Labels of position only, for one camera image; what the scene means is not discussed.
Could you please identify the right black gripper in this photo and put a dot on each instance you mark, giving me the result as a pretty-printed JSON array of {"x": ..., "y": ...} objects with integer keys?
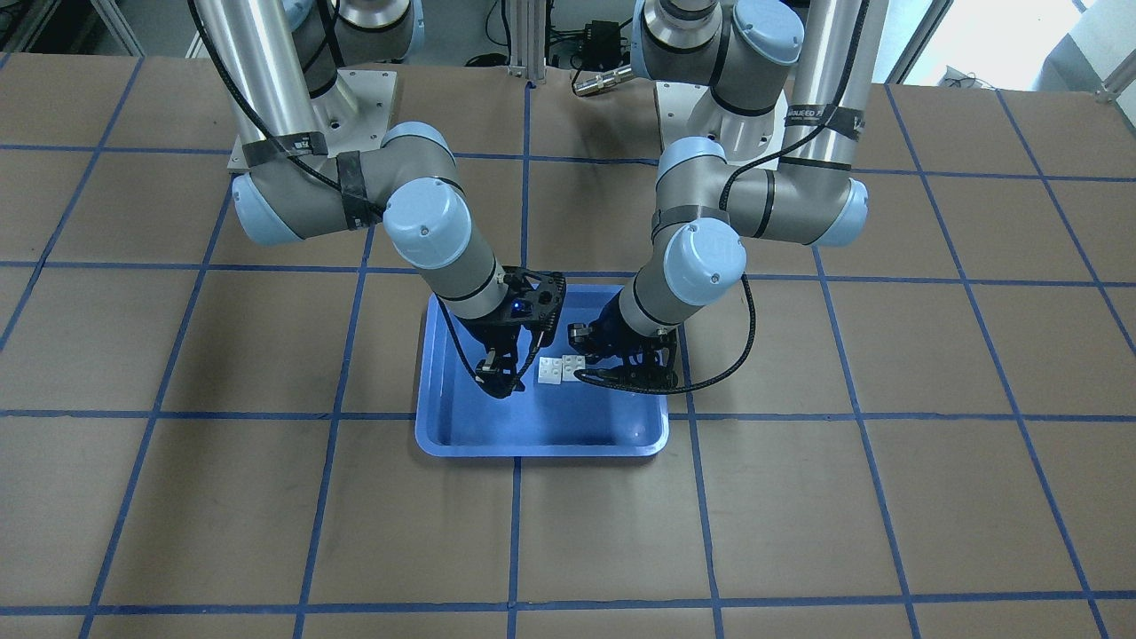
[{"x": 495, "y": 335}]

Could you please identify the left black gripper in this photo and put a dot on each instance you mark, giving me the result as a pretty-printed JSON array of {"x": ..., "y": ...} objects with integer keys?
[{"x": 615, "y": 336}]

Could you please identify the white plain block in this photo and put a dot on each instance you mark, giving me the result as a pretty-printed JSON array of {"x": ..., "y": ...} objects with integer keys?
[{"x": 570, "y": 365}]

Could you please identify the white block with studs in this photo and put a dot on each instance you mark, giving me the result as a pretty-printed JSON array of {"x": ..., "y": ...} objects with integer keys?
[{"x": 550, "y": 371}]

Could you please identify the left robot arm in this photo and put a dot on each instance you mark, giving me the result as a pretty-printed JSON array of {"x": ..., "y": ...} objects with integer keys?
[{"x": 744, "y": 51}]

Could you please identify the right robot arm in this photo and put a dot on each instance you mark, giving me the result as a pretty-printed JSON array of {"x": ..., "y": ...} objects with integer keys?
[{"x": 303, "y": 180}]

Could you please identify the blue plastic tray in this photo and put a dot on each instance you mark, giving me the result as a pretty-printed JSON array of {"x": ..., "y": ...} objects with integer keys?
[{"x": 455, "y": 418}]

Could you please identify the silver metal cylinder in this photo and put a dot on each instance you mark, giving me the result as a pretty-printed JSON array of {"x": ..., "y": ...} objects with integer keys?
[{"x": 603, "y": 81}]

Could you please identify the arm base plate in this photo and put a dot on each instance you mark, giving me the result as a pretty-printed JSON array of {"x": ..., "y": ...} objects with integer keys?
[
  {"x": 364, "y": 98},
  {"x": 686, "y": 110}
]

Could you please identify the aluminium frame post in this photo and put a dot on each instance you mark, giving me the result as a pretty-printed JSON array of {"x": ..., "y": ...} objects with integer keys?
[{"x": 527, "y": 37}]

